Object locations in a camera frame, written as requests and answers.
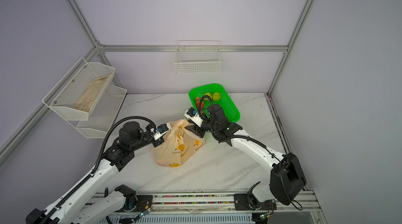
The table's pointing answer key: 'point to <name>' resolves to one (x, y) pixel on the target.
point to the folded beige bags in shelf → (85, 103)
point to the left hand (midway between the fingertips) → (167, 127)
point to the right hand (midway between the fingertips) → (187, 123)
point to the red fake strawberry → (198, 100)
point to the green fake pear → (209, 94)
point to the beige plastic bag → (178, 143)
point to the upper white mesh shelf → (77, 94)
